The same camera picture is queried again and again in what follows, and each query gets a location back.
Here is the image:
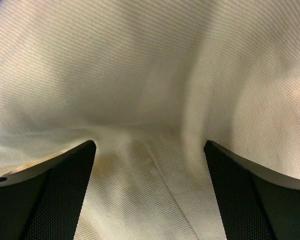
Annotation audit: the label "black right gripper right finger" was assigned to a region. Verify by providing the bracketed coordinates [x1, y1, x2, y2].
[204, 140, 300, 240]

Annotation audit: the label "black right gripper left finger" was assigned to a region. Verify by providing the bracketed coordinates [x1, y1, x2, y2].
[0, 140, 96, 240]

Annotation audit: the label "yellow trousers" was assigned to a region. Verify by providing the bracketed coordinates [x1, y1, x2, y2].
[0, 0, 300, 240]

